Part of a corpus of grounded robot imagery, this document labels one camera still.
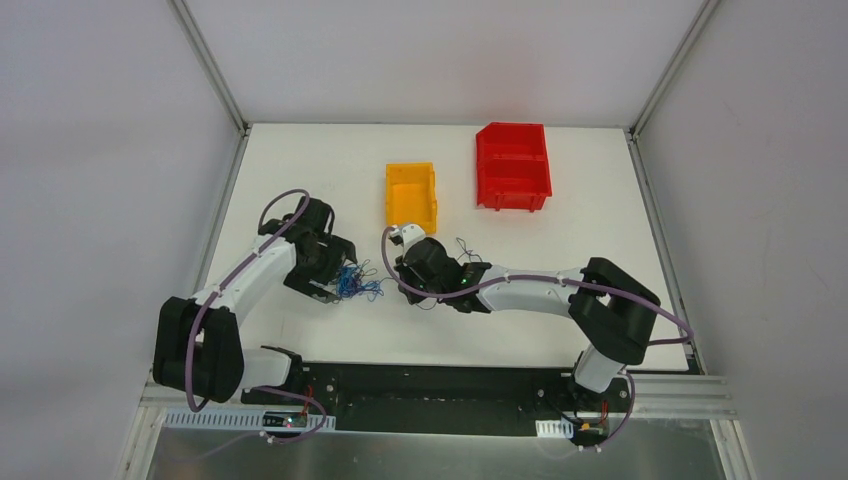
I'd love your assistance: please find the blue wire bundle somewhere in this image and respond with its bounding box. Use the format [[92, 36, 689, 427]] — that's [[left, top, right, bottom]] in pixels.
[[334, 259, 387, 303]]

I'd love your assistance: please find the grey single wire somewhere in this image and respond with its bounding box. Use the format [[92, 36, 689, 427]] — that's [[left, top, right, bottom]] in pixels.
[[417, 238, 485, 313]]

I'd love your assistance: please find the red plastic bin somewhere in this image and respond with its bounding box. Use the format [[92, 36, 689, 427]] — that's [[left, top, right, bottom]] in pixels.
[[475, 122, 552, 212]]

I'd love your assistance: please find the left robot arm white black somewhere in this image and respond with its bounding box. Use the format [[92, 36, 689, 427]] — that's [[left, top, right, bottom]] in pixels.
[[152, 189, 357, 412]]

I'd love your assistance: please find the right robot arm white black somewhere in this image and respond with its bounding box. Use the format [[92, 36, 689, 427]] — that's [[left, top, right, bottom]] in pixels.
[[383, 223, 661, 410]]

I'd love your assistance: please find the yellow plastic bin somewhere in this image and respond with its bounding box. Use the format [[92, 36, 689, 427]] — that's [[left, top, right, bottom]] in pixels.
[[385, 162, 438, 235]]

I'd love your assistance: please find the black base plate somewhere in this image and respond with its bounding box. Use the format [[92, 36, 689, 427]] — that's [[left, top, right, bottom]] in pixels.
[[240, 362, 631, 437]]

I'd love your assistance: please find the left white slotted cable duct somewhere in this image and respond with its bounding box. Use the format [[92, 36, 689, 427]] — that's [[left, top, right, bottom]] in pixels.
[[163, 408, 336, 435]]

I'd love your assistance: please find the white slotted cable duct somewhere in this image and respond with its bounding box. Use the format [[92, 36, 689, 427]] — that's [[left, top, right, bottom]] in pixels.
[[535, 419, 574, 439], [163, 408, 336, 435]]

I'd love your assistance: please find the right white slotted cable duct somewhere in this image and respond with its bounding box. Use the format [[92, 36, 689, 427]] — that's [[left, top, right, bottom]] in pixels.
[[535, 419, 574, 439]]

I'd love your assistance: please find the aluminium frame rail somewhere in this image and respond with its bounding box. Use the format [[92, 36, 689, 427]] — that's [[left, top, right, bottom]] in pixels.
[[139, 371, 739, 421]]

